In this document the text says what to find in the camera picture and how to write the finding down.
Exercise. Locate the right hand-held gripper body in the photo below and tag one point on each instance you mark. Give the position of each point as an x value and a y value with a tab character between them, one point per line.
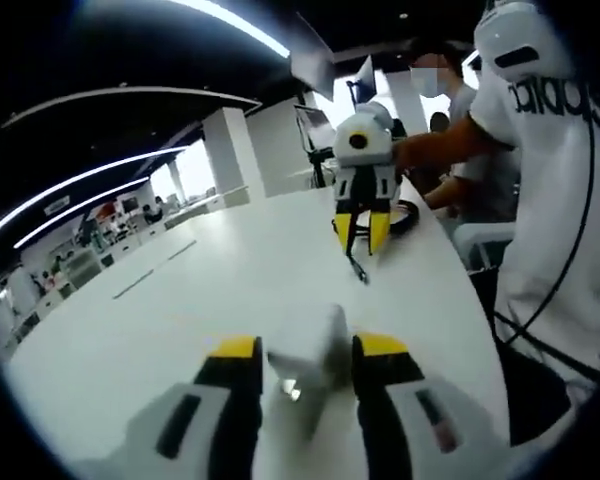
375	150

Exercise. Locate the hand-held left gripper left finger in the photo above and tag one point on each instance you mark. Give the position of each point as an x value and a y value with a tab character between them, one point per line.
190	430

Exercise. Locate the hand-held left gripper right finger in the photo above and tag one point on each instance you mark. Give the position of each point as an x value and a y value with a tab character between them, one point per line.
420	430

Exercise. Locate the white charger adapter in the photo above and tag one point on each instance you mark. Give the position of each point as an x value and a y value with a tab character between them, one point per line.
310	350

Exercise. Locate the white desk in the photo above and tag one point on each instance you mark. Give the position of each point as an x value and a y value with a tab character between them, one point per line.
205	300

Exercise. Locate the laptop on stand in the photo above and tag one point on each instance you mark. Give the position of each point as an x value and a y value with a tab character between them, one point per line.
312	125

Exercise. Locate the small hanging monitor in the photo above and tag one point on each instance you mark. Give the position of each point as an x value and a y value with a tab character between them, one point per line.
365	80

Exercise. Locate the white chair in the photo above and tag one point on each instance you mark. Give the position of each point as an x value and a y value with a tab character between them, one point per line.
480	240

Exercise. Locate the hanging dark monitor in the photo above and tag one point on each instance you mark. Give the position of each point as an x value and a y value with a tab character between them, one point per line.
314	70

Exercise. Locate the person in white shirt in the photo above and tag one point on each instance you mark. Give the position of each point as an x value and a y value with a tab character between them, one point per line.
540	210

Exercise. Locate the long ceiling light strip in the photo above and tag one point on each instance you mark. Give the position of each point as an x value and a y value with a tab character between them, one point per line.
240	25

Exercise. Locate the white chest device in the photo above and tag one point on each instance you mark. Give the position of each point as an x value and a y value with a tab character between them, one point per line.
525	35

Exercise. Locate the thin ceiling light strip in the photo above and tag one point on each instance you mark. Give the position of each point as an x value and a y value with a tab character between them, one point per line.
80	182

